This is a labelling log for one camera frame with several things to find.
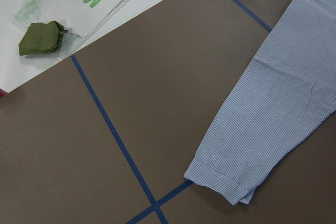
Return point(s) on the light blue striped shirt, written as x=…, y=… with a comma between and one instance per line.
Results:
x=285, y=93

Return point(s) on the clear MINI plastic bag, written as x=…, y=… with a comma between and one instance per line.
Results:
x=80, y=17

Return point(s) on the folded green cloth pouch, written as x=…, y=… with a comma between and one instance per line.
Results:
x=42, y=38

